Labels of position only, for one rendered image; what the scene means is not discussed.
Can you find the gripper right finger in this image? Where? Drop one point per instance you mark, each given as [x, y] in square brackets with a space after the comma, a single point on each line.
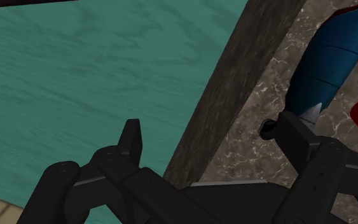
[318, 173]

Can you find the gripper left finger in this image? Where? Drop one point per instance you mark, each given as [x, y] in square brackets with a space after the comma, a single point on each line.
[119, 183]

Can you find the blue and red toy figure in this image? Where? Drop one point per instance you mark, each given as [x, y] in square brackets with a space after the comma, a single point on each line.
[324, 65]

